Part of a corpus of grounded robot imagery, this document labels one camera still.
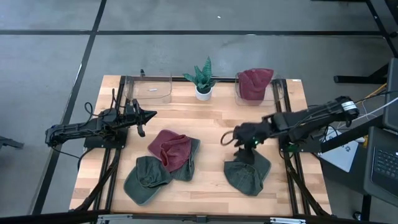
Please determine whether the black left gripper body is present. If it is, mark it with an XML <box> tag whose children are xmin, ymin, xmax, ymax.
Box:
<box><xmin>123</xmin><ymin>98</ymin><xmax>147</xmax><ymax>138</ymax></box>

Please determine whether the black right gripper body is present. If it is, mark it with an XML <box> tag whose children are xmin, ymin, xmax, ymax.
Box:
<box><xmin>234</xmin><ymin>121</ymin><xmax>274</xmax><ymax>147</ymax></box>

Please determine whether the clear plastic bin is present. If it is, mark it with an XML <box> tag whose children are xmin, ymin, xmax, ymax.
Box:
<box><xmin>234</xmin><ymin>72</ymin><xmax>284</xmax><ymax>107</ymax></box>
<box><xmin>123</xmin><ymin>73</ymin><xmax>173</xmax><ymax>105</ymax></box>

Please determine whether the dark green baseball cap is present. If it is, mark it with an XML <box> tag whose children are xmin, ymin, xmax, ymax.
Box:
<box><xmin>170</xmin><ymin>136</ymin><xmax>201</xmax><ymax>182</ymax></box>
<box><xmin>123</xmin><ymin>156</ymin><xmax>174</xmax><ymax>206</ymax></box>
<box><xmin>223</xmin><ymin>148</ymin><xmax>272</xmax><ymax>197</ymax></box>

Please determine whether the dark red baseball cap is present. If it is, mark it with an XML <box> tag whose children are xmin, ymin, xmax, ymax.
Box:
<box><xmin>147</xmin><ymin>129</ymin><xmax>192</xmax><ymax>173</ymax></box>
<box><xmin>238</xmin><ymin>68</ymin><xmax>275</xmax><ymax>101</ymax></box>

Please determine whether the snake plant in white pot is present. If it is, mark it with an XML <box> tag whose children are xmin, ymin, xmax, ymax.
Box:
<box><xmin>182</xmin><ymin>56</ymin><xmax>218</xmax><ymax>101</ymax></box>

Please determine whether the white box with sticker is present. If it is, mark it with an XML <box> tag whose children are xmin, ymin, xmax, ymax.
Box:
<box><xmin>322</xmin><ymin>132</ymin><xmax>368</xmax><ymax>174</ymax></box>

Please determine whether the black desk beam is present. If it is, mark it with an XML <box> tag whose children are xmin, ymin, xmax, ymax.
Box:
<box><xmin>320</xmin><ymin>115</ymin><xmax>385</xmax><ymax>154</ymax></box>

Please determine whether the black desk foot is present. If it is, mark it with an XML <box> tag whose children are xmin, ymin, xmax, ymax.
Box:
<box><xmin>333</xmin><ymin>63</ymin><xmax>390</xmax><ymax>85</ymax></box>

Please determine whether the dark chair foot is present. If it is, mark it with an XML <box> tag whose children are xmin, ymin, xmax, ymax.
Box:
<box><xmin>0</xmin><ymin>136</ymin><xmax>25</xmax><ymax>150</ymax></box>

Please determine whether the black laptop keyboard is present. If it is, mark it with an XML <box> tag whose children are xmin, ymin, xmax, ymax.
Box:
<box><xmin>363</xmin><ymin>126</ymin><xmax>398</xmax><ymax>206</ymax></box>

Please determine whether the black monitor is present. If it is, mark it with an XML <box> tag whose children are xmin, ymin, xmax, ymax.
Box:
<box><xmin>382</xmin><ymin>57</ymin><xmax>398</xmax><ymax>133</ymax></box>

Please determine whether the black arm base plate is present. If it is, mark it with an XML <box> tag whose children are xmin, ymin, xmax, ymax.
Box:
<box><xmin>83</xmin><ymin>126</ymin><xmax>129</xmax><ymax>149</ymax></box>
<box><xmin>277</xmin><ymin>130</ymin><xmax>323</xmax><ymax>154</ymax></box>

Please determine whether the black frame rail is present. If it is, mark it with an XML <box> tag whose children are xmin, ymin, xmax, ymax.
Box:
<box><xmin>73</xmin><ymin>76</ymin><xmax>129</xmax><ymax>215</ymax></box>
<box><xmin>124</xmin><ymin>75</ymin><xmax>285</xmax><ymax>84</ymax></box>
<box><xmin>0</xmin><ymin>210</ymin><xmax>398</xmax><ymax>224</ymax></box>
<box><xmin>273</xmin><ymin>79</ymin><xmax>330</xmax><ymax>216</ymax></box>

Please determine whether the silver metal bracket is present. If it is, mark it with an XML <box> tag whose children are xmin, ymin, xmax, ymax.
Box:
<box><xmin>97</xmin><ymin>213</ymin><xmax>134</xmax><ymax>224</ymax></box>
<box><xmin>269</xmin><ymin>217</ymin><xmax>307</xmax><ymax>224</ymax></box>

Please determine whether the black floor cable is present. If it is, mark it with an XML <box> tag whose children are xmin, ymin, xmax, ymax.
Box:
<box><xmin>49</xmin><ymin>145</ymin><xmax>94</xmax><ymax>171</ymax></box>

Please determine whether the thin black cable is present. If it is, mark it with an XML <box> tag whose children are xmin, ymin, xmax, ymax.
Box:
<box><xmin>356</xmin><ymin>90</ymin><xmax>393</xmax><ymax>104</ymax></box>

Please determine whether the white cable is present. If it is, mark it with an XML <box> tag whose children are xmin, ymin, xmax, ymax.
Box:
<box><xmin>356</xmin><ymin>96</ymin><xmax>398</xmax><ymax>122</ymax></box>

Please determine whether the black desk post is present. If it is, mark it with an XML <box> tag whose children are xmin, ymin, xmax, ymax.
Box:
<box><xmin>353</xmin><ymin>193</ymin><xmax>373</xmax><ymax>222</ymax></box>

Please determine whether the yellow cable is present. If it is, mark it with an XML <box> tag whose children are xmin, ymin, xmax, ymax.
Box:
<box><xmin>362</xmin><ymin>83</ymin><xmax>388</xmax><ymax>103</ymax></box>

